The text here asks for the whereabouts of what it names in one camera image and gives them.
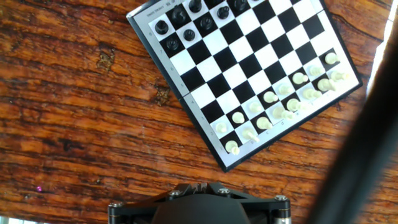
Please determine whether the white chess rook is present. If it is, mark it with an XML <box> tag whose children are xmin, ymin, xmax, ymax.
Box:
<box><xmin>330</xmin><ymin>70</ymin><xmax>351</xmax><ymax>82</ymax></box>
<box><xmin>224</xmin><ymin>139</ymin><xmax>241</xmax><ymax>156</ymax></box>

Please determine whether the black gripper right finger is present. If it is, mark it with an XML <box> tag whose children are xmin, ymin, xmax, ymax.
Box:
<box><xmin>200</xmin><ymin>182</ymin><xmax>292</xmax><ymax>224</ymax></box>

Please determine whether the white chess bishop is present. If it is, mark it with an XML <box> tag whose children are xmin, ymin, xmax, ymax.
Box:
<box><xmin>256</xmin><ymin>116</ymin><xmax>274</xmax><ymax>131</ymax></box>
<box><xmin>302</xmin><ymin>88</ymin><xmax>323</xmax><ymax>101</ymax></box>

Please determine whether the black chess knight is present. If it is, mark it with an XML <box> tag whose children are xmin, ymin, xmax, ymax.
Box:
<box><xmin>170</xmin><ymin>5</ymin><xmax>188</xmax><ymax>25</ymax></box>

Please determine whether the black white chessboard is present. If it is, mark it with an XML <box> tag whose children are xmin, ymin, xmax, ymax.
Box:
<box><xmin>126</xmin><ymin>0</ymin><xmax>364</xmax><ymax>173</ymax></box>

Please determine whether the white chess king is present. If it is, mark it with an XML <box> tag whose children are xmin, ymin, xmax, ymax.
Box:
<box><xmin>285</xmin><ymin>98</ymin><xmax>308</xmax><ymax>113</ymax></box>

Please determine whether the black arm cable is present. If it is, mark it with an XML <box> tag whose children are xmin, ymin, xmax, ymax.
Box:
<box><xmin>306</xmin><ymin>37</ymin><xmax>398</xmax><ymax>224</ymax></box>

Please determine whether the black chess bishop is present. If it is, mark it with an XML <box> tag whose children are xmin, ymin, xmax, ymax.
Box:
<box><xmin>188</xmin><ymin>0</ymin><xmax>203</xmax><ymax>14</ymax></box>

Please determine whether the white chess queen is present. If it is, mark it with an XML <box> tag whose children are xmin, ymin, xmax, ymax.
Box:
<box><xmin>272</xmin><ymin>106</ymin><xmax>297</xmax><ymax>121</ymax></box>

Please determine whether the black chess pawn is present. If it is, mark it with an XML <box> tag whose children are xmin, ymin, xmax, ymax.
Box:
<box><xmin>199</xmin><ymin>16</ymin><xmax>214</xmax><ymax>30</ymax></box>
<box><xmin>182</xmin><ymin>29</ymin><xmax>197</xmax><ymax>42</ymax></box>
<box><xmin>233</xmin><ymin>0</ymin><xmax>249</xmax><ymax>12</ymax></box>
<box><xmin>216</xmin><ymin>5</ymin><xmax>231</xmax><ymax>20</ymax></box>
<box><xmin>165</xmin><ymin>38</ymin><xmax>180</xmax><ymax>52</ymax></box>

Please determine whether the white chess knight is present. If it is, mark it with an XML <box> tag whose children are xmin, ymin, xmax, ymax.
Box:
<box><xmin>241</xmin><ymin>128</ymin><xmax>261</xmax><ymax>143</ymax></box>
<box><xmin>317</xmin><ymin>78</ymin><xmax>337</xmax><ymax>92</ymax></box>

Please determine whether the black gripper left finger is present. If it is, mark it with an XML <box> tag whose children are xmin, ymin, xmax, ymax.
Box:
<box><xmin>108</xmin><ymin>182</ymin><xmax>200</xmax><ymax>224</ymax></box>

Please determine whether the black chess rook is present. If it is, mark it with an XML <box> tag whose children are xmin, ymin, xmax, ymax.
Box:
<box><xmin>154</xmin><ymin>19</ymin><xmax>170</xmax><ymax>35</ymax></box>

